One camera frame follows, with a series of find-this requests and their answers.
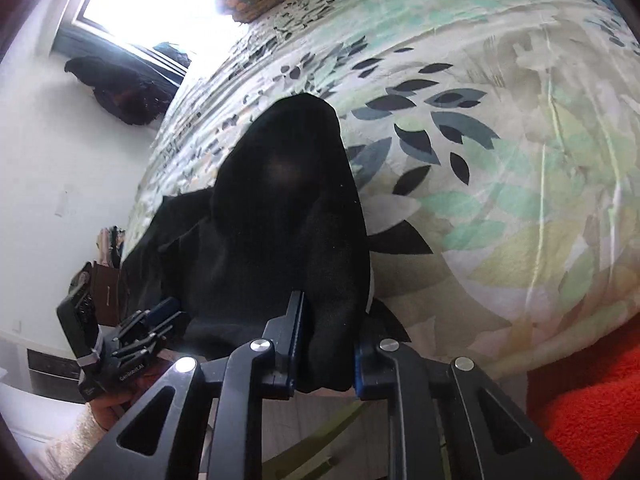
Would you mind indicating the dark blue cloth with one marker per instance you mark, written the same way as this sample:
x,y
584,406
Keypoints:
x,y
172,54

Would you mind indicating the dark clothes hanging on wall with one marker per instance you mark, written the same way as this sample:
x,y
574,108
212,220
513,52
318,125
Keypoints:
x,y
125,95

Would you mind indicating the brown cardboard box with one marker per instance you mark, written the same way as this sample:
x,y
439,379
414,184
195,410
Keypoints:
x,y
107,295

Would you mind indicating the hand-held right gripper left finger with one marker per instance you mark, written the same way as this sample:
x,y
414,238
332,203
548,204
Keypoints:
x,y
299,320

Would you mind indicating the red fleece blanket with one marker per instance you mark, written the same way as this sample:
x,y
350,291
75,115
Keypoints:
x,y
590,410

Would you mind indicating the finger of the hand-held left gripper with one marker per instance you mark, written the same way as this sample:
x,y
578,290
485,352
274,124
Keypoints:
x,y
157,309
150,337

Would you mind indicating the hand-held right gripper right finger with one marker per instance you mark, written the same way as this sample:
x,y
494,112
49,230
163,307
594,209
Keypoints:
x,y
358,372

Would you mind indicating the narrow blue curtain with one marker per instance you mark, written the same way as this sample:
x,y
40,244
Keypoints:
x,y
100,45

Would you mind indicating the person's left hand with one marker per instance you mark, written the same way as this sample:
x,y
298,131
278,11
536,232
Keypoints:
x,y
107,410

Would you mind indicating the white appliance with dark vent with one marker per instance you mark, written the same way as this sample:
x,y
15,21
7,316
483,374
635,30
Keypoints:
x,y
50,372

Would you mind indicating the person's left forearm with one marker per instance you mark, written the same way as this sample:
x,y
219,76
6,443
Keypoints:
x,y
70,442

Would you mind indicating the bed with leaf-print sheet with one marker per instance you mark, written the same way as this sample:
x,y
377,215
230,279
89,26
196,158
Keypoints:
x,y
500,185

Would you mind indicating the black pants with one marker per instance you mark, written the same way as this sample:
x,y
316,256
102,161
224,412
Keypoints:
x,y
280,220

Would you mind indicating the pile of mixed clothes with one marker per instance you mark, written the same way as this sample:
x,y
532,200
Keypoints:
x,y
111,247

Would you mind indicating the green cloth strip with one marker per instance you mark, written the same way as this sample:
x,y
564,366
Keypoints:
x,y
320,440

